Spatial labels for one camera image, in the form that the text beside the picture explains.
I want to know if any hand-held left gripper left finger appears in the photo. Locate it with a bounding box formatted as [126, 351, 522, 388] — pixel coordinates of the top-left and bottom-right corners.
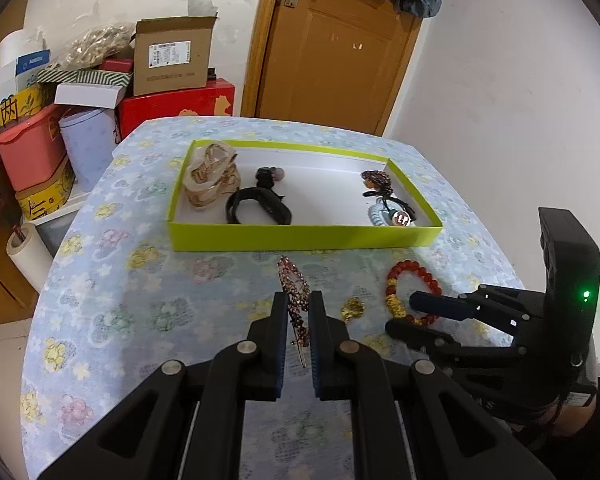
[37, 291, 290, 480]

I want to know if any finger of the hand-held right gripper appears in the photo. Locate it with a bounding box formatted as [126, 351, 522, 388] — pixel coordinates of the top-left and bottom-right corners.
[384, 318, 521, 366]
[409, 284, 543, 336]

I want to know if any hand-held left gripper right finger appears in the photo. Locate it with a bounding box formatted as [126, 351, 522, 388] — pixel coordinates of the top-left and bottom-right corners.
[307, 290, 556, 480]

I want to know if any red bead bracelet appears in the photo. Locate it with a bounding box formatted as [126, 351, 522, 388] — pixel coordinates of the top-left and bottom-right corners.
[385, 259, 438, 328]

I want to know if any gold ornament brooch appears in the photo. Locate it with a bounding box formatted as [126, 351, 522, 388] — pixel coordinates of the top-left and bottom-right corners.
[341, 296, 366, 321]

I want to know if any rhinestone hair clip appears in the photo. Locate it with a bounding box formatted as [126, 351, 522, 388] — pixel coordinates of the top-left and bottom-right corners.
[277, 255, 312, 368]

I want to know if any lime green shallow box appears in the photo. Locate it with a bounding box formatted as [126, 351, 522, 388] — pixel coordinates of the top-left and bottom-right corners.
[168, 139, 445, 252]

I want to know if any black elastic hair tie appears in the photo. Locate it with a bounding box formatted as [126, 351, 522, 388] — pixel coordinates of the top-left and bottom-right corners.
[375, 195, 420, 223]

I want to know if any blue spiral hair tie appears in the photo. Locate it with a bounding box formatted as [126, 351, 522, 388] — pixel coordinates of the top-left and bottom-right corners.
[366, 199, 413, 227]

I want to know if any black wristband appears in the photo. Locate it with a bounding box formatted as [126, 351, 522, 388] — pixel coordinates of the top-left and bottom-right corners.
[225, 186, 293, 226]

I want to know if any black pink hair tie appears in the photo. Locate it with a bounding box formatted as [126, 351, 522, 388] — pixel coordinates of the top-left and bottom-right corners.
[255, 165, 287, 201]

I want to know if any floral blue tablecloth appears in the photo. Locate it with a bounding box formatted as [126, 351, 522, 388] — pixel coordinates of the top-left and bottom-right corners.
[20, 116, 546, 480]

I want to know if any white storage cabinet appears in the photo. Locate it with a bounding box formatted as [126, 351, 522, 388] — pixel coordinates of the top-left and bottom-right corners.
[32, 190, 96, 256]

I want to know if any red gift box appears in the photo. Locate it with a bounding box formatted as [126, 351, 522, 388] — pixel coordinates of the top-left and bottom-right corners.
[116, 78, 236, 141]

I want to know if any wooden door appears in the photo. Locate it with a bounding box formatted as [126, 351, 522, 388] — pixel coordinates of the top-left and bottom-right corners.
[240, 0, 423, 136]

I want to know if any lavender cylindrical bin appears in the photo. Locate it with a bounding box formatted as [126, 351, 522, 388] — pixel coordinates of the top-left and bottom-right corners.
[59, 108, 118, 192]

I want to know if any round yellow box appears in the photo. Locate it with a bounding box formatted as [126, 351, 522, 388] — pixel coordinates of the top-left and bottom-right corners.
[15, 160, 76, 221]

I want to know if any open cardboard box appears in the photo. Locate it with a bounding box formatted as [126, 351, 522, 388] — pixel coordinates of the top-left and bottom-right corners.
[132, 15, 220, 97]

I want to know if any white flat box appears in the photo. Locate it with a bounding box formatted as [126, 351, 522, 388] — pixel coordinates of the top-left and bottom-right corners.
[55, 81, 126, 109]

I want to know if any pink plastic basket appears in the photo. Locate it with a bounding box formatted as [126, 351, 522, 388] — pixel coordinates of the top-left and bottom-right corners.
[0, 104, 71, 192]

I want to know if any green striped flat box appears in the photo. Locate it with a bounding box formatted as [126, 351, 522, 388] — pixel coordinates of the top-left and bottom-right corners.
[36, 67, 133, 86]

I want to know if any clear bag of nuts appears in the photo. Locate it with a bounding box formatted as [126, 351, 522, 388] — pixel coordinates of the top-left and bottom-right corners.
[55, 22, 136, 68]

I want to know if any yellow printed box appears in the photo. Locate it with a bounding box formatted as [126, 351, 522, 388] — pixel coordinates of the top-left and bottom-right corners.
[0, 82, 56, 128]

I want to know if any white and blue carton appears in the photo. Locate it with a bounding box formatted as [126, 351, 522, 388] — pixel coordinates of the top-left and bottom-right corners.
[0, 49, 53, 96]

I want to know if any large white paper roll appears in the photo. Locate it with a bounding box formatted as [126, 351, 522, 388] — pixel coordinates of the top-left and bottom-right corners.
[0, 29, 48, 68]

